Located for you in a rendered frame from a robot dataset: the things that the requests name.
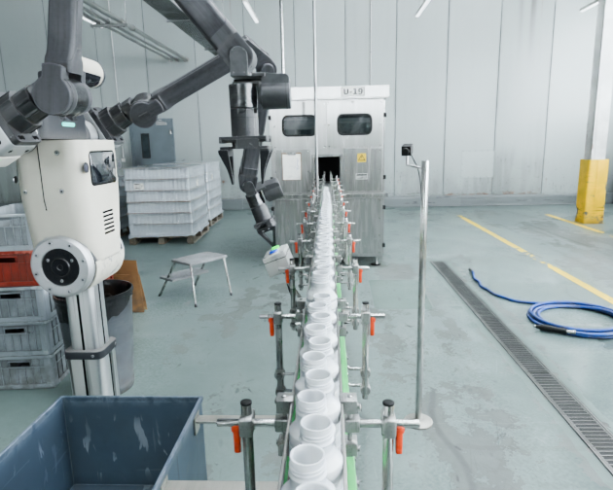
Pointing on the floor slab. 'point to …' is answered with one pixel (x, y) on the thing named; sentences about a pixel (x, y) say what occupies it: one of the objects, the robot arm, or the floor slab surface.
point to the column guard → (592, 191)
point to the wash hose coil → (572, 327)
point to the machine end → (334, 159)
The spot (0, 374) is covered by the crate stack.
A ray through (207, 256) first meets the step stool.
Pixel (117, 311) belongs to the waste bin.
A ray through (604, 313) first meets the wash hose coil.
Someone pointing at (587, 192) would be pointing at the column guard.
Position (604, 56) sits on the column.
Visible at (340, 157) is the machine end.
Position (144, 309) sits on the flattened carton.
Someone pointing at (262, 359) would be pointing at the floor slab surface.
